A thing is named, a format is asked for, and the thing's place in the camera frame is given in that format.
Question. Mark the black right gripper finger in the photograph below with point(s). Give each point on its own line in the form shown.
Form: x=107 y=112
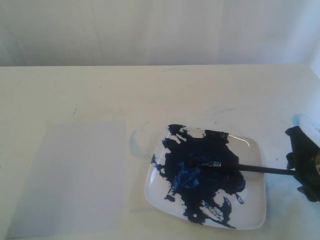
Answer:
x=303 y=151
x=310 y=187

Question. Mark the black paintbrush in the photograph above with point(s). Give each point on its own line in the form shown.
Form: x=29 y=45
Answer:
x=239 y=167

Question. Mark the white sheet of paper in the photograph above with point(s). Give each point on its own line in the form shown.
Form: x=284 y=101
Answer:
x=76 y=182

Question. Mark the white square paint plate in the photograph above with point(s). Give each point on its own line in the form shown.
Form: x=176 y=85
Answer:
x=217 y=197

